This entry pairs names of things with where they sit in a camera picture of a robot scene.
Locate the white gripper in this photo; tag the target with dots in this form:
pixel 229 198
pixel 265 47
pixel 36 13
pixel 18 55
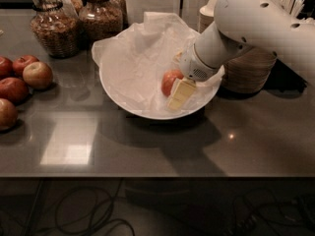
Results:
pixel 193 67

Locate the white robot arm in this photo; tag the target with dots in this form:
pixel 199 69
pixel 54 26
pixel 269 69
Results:
pixel 238 26

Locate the white bowl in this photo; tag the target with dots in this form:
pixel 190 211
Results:
pixel 144 108

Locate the yellow-red apple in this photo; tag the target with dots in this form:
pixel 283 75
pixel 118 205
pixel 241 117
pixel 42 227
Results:
pixel 38 75

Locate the red apple back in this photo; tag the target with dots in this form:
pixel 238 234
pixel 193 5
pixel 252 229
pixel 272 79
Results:
pixel 21 63

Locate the dark red apple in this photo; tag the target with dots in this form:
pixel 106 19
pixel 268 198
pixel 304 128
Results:
pixel 14 89

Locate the white paper liner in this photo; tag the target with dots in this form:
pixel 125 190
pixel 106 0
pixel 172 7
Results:
pixel 138 63

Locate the back stack paper bowls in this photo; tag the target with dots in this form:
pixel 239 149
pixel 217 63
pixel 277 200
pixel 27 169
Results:
pixel 206 15

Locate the stack paper bowls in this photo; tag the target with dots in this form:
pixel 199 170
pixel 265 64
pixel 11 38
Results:
pixel 249 72
pixel 206 15

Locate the front stack paper bowls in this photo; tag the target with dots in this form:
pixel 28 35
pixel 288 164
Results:
pixel 249 72

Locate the right glass granola jar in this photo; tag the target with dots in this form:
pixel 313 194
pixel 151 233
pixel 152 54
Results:
pixel 101 19

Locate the glass granola jar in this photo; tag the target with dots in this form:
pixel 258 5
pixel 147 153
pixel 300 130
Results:
pixel 55 31
pixel 101 19

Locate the left glass granola jar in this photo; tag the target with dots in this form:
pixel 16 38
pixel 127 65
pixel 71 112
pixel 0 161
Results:
pixel 55 31

